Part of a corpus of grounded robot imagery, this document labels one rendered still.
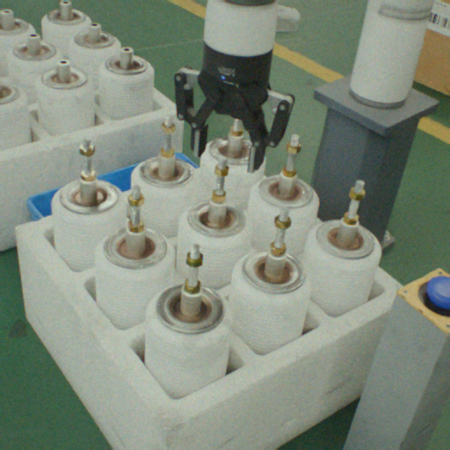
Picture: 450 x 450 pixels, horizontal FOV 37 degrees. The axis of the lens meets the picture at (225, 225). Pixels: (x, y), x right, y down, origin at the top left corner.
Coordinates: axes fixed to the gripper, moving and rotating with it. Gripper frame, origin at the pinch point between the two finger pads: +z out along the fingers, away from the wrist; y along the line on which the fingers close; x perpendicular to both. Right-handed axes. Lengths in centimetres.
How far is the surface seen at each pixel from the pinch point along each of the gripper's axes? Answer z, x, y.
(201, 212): 9.8, -0.2, -2.5
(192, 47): 36, 98, -48
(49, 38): 13, 40, -53
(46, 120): 16.3, 17.5, -38.6
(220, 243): 10.3, -4.2, 1.9
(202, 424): 19.2, -23.0, 8.6
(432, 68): 31, 112, 15
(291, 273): 9.7, -5.8, 11.6
